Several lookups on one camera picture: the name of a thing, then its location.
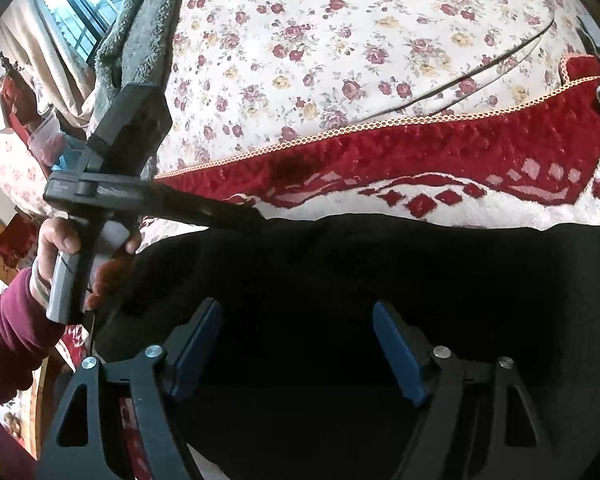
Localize red and white plush blanket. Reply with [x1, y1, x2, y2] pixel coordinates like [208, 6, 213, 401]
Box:
[152, 54, 600, 223]

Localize beige curtain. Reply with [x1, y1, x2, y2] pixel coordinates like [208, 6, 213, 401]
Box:
[0, 0, 97, 108]

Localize window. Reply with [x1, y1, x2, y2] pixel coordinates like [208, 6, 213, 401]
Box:
[34, 0, 148, 63]

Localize plastic bags on chair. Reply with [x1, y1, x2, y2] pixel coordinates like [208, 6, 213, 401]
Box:
[29, 111, 65, 167]

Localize grey fleece garment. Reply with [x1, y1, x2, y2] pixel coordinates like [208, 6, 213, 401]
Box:
[91, 0, 198, 181]

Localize person's left hand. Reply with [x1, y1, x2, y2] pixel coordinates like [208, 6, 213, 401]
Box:
[31, 215, 144, 312]

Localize red hanging cloth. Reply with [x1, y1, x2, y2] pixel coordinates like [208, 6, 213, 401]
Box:
[0, 74, 37, 148]

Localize person's left forearm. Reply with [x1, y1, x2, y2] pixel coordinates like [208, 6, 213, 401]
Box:
[0, 266, 67, 480]

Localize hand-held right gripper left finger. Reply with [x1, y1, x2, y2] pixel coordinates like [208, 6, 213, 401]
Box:
[36, 297, 224, 480]

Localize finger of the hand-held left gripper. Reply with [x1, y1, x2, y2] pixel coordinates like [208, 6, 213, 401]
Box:
[139, 181, 267, 232]

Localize floral cloth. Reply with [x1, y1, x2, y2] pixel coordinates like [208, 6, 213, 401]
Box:
[0, 79, 53, 213]

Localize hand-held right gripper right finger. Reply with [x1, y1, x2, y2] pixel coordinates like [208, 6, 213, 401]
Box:
[372, 300, 563, 480]

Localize floral quilt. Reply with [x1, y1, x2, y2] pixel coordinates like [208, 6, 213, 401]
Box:
[152, 0, 583, 177]

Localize black pants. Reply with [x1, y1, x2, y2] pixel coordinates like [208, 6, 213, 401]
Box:
[86, 211, 600, 480]

